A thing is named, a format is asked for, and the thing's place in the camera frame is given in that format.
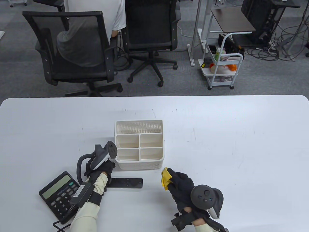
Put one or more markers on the person's right hand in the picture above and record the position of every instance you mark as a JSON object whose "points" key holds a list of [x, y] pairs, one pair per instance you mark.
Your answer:
{"points": [[181, 188]]}

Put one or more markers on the person's left hand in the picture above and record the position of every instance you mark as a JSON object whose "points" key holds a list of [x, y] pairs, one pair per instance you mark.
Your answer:
{"points": [[106, 166]]}

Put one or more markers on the yellow cleaning cloth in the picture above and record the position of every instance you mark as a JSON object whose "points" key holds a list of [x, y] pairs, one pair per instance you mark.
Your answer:
{"points": [[165, 180]]}

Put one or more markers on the black remote control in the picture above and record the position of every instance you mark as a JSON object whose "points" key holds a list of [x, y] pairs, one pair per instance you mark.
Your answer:
{"points": [[128, 183]]}

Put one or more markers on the black calculator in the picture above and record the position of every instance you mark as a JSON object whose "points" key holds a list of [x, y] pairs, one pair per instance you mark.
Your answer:
{"points": [[56, 187]]}

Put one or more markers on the black labelled sensor box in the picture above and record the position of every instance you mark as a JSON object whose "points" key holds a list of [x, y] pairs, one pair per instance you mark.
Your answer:
{"points": [[80, 193]]}

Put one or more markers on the white plastic organizer basket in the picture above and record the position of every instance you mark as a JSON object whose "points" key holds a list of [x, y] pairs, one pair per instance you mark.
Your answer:
{"points": [[138, 147]]}

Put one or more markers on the white rolling cart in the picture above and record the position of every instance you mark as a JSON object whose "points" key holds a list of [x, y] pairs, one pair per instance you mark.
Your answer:
{"points": [[205, 71]]}

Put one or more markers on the orange plastic object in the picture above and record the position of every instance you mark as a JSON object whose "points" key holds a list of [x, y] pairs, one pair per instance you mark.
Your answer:
{"points": [[231, 67]]}

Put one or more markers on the white metal desk leg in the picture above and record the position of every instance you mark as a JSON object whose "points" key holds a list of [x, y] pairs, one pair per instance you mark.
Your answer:
{"points": [[190, 55]]}

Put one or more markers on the green plastic bottle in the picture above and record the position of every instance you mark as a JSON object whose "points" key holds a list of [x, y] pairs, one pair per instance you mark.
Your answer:
{"points": [[217, 54]]}

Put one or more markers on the black padded office chair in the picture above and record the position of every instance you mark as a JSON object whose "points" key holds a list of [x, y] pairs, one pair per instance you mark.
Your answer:
{"points": [[149, 24]]}

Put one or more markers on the black bag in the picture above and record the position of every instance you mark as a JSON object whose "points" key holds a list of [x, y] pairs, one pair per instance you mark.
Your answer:
{"points": [[235, 48]]}

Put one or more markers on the black mesh office chair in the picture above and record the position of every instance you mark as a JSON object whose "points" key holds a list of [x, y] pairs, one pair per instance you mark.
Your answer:
{"points": [[60, 14]]}

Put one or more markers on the brown top side table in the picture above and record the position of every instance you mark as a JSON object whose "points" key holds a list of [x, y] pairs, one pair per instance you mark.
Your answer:
{"points": [[231, 19]]}

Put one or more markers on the black computer tower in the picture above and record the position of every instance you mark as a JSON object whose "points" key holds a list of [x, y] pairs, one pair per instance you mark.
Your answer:
{"points": [[253, 14]]}

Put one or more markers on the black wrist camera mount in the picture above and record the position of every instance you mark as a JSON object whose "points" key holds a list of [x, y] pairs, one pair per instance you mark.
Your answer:
{"points": [[179, 221]]}

